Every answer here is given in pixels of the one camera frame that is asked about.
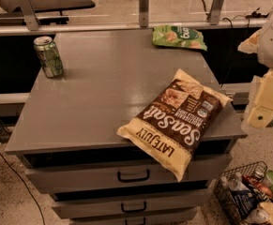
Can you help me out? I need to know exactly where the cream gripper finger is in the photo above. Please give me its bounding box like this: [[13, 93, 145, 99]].
[[237, 30, 261, 53], [246, 106, 273, 128]]

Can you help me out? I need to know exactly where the wire basket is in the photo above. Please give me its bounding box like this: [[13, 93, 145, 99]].
[[214, 161, 273, 225]]

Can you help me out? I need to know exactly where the red snack packet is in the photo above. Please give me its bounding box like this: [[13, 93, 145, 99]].
[[242, 174, 273, 198]]

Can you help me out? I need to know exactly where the green soda can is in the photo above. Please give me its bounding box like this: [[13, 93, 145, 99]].
[[34, 36, 64, 78]]

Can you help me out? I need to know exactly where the brown Late July chip bag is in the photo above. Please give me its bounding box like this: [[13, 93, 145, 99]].
[[117, 69, 232, 180]]

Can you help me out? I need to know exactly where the green snack bag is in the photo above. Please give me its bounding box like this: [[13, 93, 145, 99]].
[[152, 25, 207, 51]]

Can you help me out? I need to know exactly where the tan bag in basket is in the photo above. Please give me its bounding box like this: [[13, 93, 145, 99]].
[[244, 202, 273, 225]]

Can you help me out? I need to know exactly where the top drawer black handle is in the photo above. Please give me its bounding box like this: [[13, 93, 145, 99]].
[[117, 170, 150, 183]]

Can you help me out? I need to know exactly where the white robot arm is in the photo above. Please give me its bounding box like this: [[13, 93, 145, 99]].
[[237, 13, 273, 131]]

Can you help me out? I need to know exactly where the metal rail with brackets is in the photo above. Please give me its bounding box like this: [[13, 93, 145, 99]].
[[0, 0, 273, 38]]

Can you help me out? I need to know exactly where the middle drawer black handle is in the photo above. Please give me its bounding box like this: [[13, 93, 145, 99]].
[[120, 202, 147, 214]]

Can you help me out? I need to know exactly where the grey drawer cabinet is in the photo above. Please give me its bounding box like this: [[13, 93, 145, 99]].
[[7, 29, 243, 225]]

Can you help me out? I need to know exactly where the black floor cable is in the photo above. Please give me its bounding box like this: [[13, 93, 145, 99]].
[[0, 122, 47, 225]]

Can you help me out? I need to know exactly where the clear water bottle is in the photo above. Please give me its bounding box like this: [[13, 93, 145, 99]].
[[220, 172, 249, 191]]

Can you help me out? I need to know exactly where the blue snack bag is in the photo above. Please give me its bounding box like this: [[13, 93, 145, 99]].
[[231, 190, 258, 219]]

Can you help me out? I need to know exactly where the bottom drawer black handle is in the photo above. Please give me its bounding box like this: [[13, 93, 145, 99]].
[[125, 217, 146, 225]]

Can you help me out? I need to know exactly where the drawer black handle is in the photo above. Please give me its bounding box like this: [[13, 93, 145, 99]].
[[125, 217, 146, 225], [117, 170, 150, 183], [120, 202, 147, 214]]

